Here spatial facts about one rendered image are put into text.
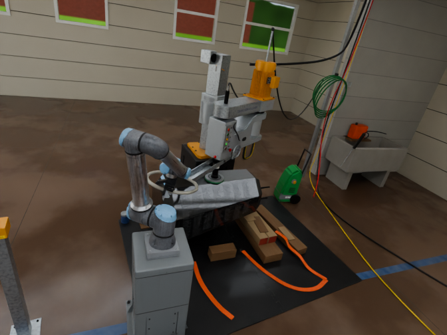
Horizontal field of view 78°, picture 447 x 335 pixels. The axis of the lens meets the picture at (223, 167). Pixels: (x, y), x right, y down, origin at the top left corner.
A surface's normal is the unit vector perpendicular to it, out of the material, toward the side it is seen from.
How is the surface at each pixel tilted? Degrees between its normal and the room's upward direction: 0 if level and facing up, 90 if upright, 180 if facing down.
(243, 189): 45
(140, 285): 90
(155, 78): 90
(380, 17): 90
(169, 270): 90
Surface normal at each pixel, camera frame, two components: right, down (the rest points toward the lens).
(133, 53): 0.33, 0.47
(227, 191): 0.42, -0.30
